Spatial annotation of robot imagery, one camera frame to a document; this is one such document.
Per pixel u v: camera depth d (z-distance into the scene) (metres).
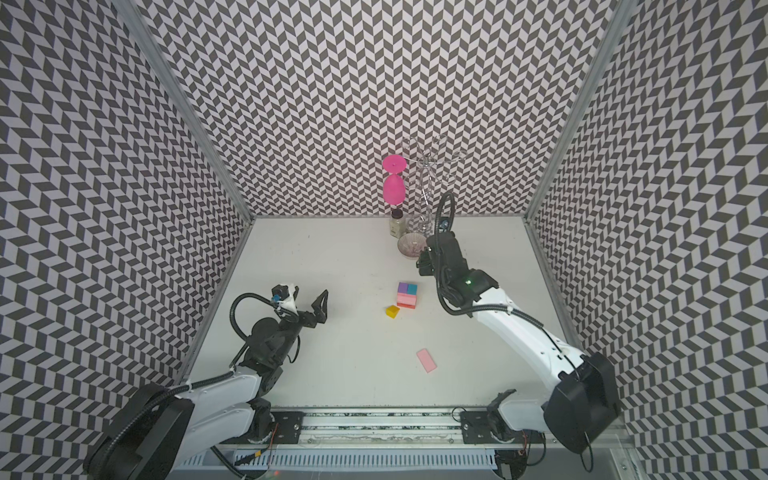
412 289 0.91
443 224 0.68
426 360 0.84
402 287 0.92
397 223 1.07
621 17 0.68
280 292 0.69
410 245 1.08
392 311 0.93
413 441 0.72
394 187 0.97
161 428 0.42
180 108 0.88
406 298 0.94
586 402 0.39
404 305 0.96
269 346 0.63
